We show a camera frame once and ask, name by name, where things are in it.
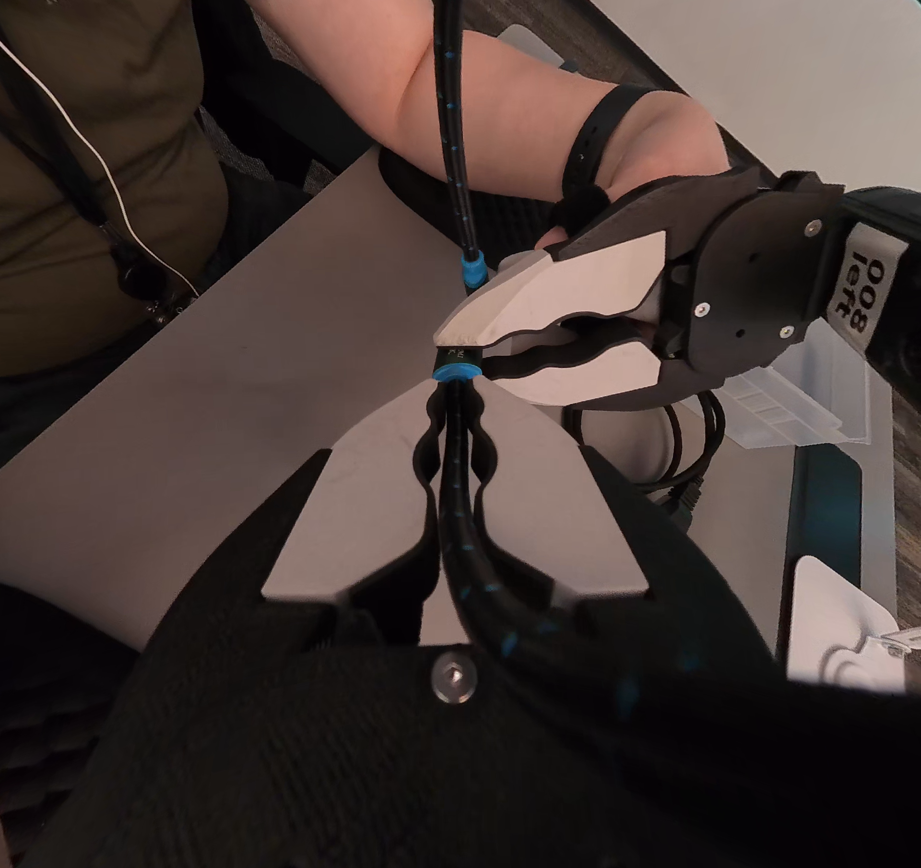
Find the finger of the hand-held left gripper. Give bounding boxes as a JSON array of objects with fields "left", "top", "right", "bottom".
[
  {"left": 434, "top": 229, "right": 672, "bottom": 349},
  {"left": 482, "top": 320, "right": 664, "bottom": 407}
]

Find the clear plastic bin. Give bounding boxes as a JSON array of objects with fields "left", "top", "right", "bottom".
[{"left": 720, "top": 321, "right": 875, "bottom": 448}]

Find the white stand base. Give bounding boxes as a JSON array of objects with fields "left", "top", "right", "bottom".
[{"left": 786, "top": 555, "right": 921, "bottom": 692}]

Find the dark desk mat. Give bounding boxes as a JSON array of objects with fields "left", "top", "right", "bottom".
[{"left": 780, "top": 443, "right": 864, "bottom": 660}]

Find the black desk chair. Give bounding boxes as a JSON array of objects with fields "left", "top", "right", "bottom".
[{"left": 190, "top": 0, "right": 378, "bottom": 192}]

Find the black lanyard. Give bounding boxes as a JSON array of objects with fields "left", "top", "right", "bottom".
[{"left": 0, "top": 26, "right": 199, "bottom": 329}]

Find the thin black cable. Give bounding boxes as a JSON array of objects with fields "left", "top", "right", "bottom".
[{"left": 561, "top": 389, "right": 728, "bottom": 523}]

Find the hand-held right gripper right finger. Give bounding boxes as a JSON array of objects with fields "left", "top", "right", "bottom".
[{"left": 471, "top": 384, "right": 653, "bottom": 613}]

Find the person's olive shirt torso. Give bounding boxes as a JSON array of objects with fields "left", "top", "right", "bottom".
[{"left": 0, "top": 0, "right": 303, "bottom": 380}]

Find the person's left hand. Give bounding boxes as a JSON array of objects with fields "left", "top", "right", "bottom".
[{"left": 534, "top": 93, "right": 729, "bottom": 251}]

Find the person's left forearm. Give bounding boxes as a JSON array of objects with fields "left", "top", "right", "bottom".
[{"left": 245, "top": 0, "right": 620, "bottom": 203}]

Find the white earphone cable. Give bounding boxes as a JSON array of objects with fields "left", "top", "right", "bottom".
[{"left": 0, "top": 40, "right": 202, "bottom": 297}]

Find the black mesh wrist rest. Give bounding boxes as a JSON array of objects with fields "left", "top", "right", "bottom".
[{"left": 378, "top": 148, "right": 577, "bottom": 250}]

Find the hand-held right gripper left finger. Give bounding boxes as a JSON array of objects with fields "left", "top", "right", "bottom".
[{"left": 259, "top": 382, "right": 441, "bottom": 644}]

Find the black wrist strap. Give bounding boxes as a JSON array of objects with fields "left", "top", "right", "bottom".
[{"left": 561, "top": 83, "right": 659, "bottom": 203}]

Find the black braided hdmi cable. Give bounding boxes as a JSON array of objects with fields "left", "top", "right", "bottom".
[
  {"left": 410, "top": 0, "right": 490, "bottom": 292},
  {"left": 430, "top": 348, "right": 728, "bottom": 732}
]

